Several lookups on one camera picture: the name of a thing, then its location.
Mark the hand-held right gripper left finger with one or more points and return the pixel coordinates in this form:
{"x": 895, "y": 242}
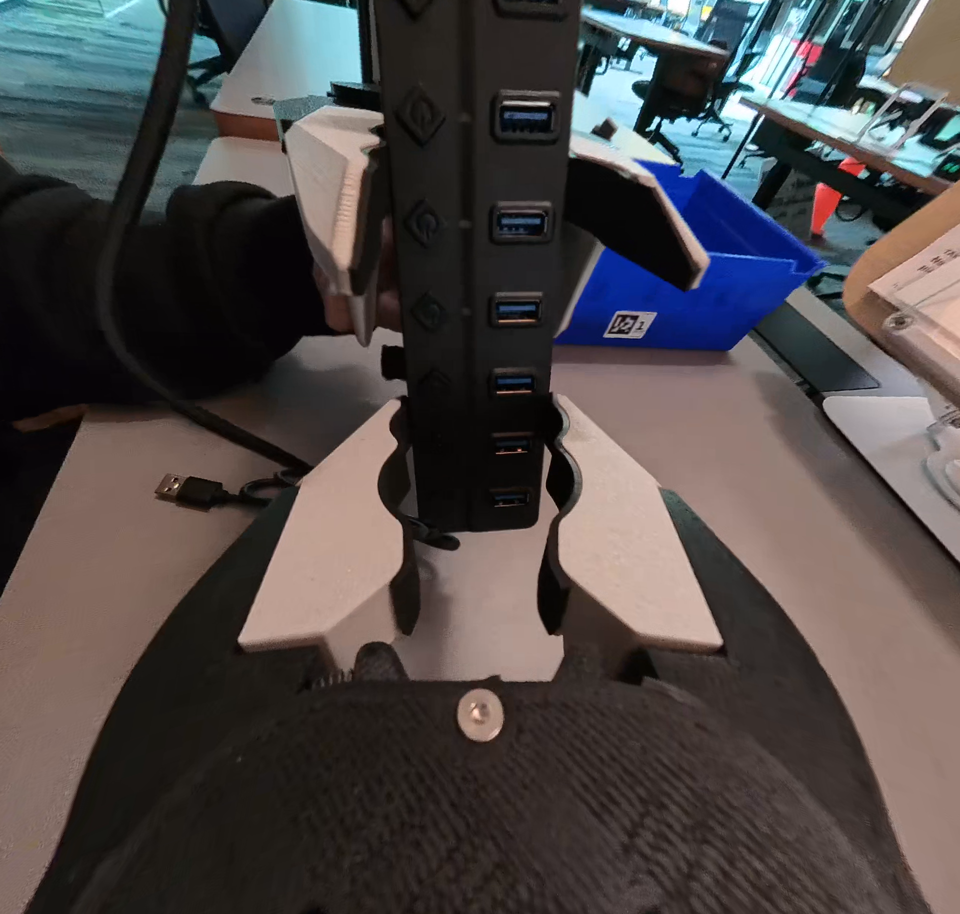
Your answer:
{"x": 330, "y": 561}

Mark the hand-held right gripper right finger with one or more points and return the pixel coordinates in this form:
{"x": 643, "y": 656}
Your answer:
{"x": 637, "y": 561}

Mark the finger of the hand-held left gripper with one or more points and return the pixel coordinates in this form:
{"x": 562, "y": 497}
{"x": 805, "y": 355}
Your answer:
{"x": 579, "y": 276}
{"x": 326, "y": 171}

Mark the blue plastic bin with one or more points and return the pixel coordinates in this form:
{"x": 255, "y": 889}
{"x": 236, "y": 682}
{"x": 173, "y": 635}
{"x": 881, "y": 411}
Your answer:
{"x": 712, "y": 306}

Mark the person's left forearm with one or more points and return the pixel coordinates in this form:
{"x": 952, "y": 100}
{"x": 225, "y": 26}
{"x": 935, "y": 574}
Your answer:
{"x": 225, "y": 276}

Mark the person's left hand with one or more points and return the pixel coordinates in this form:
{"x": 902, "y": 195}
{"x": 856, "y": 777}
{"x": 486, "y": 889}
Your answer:
{"x": 386, "y": 284}

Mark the grey office desk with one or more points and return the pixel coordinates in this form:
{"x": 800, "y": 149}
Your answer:
{"x": 300, "y": 66}

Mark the black office chair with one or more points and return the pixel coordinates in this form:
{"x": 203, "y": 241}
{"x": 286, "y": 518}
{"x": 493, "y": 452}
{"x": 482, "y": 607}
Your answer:
{"x": 705, "y": 51}
{"x": 232, "y": 14}

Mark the wooden office desk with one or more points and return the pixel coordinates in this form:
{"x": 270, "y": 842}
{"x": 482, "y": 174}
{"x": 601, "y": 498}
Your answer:
{"x": 825, "y": 123}
{"x": 652, "y": 36}

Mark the orange traffic cone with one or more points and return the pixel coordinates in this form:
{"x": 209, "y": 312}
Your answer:
{"x": 832, "y": 201}

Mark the person's torso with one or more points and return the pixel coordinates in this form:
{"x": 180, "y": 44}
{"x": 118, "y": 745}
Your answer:
{"x": 30, "y": 494}

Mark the instruction sheet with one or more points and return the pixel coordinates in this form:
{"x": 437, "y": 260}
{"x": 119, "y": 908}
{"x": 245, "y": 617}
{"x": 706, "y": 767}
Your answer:
{"x": 930, "y": 276}

